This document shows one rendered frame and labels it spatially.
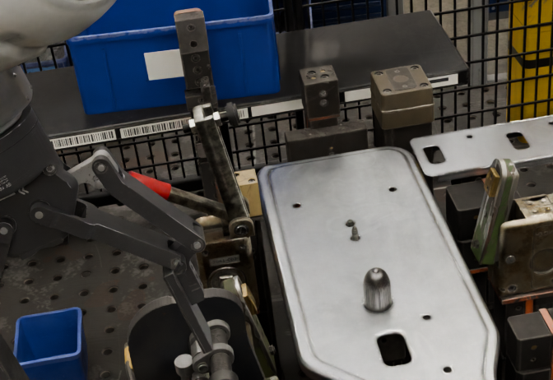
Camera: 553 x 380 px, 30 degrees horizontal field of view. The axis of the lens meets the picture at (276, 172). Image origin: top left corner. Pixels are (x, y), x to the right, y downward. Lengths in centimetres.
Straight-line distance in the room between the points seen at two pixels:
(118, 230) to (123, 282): 107
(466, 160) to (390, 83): 17
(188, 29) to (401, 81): 32
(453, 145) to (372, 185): 15
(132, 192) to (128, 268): 111
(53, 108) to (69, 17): 117
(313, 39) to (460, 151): 38
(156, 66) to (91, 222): 86
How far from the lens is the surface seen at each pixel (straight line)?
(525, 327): 119
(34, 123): 68
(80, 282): 180
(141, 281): 177
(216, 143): 117
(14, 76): 67
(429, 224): 132
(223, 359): 90
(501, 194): 123
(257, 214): 133
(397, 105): 149
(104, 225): 70
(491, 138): 148
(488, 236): 126
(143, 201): 70
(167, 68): 154
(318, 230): 132
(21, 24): 46
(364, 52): 166
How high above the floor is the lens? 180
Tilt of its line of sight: 34 degrees down
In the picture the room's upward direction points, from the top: 7 degrees counter-clockwise
